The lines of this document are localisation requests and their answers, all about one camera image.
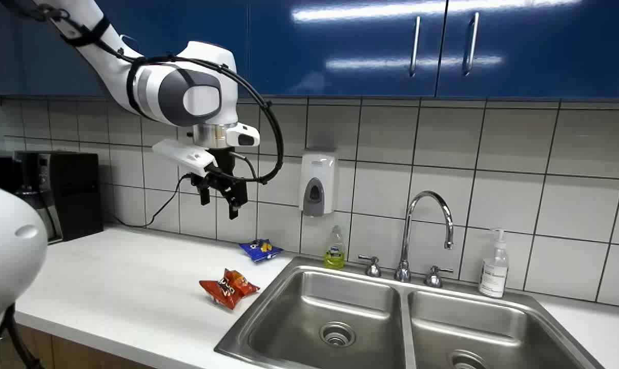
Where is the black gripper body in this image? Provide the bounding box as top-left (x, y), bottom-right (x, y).
top-left (203, 143), bottom-right (244, 192)

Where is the red Doritos chip packet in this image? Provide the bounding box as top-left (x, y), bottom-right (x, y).
top-left (197, 267), bottom-right (262, 312)

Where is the blue chip packet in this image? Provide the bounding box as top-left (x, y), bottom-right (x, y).
top-left (238, 238), bottom-right (285, 267)

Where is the stainless steel double sink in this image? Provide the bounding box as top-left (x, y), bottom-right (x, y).
top-left (213, 254), bottom-right (604, 369)

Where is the black coffee maker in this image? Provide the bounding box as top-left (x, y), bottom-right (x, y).
top-left (0, 150), bottom-right (106, 243)

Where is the blue cabinet door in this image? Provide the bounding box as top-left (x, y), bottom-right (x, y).
top-left (97, 0), bottom-right (254, 99)
top-left (0, 0), bottom-right (117, 99)
top-left (435, 0), bottom-right (619, 102)
top-left (244, 0), bottom-right (448, 102)

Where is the chrome gooseneck faucet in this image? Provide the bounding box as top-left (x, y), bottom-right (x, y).
top-left (393, 188), bottom-right (457, 284)

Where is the wooden base cabinet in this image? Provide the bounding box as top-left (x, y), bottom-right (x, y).
top-left (0, 321), bottom-right (158, 369)

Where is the clear pump soap bottle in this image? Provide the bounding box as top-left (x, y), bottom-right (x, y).
top-left (477, 228), bottom-right (512, 299)

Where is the black power cord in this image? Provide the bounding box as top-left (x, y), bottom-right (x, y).
top-left (106, 171), bottom-right (194, 231)

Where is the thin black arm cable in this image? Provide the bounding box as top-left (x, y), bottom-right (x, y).
top-left (0, 0), bottom-right (286, 186)

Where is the white wall soap dispenser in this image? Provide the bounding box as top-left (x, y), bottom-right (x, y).
top-left (300, 150), bottom-right (340, 219)

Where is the chrome faucet handle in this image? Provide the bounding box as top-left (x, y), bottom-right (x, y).
top-left (357, 254), bottom-right (385, 279)
top-left (420, 263), bottom-right (455, 288)

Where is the silver cabinet handle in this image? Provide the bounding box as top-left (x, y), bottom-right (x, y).
top-left (461, 9), bottom-right (484, 77)
top-left (405, 12), bottom-right (425, 79)

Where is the thick black robot hose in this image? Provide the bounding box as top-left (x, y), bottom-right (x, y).
top-left (0, 302), bottom-right (42, 369)

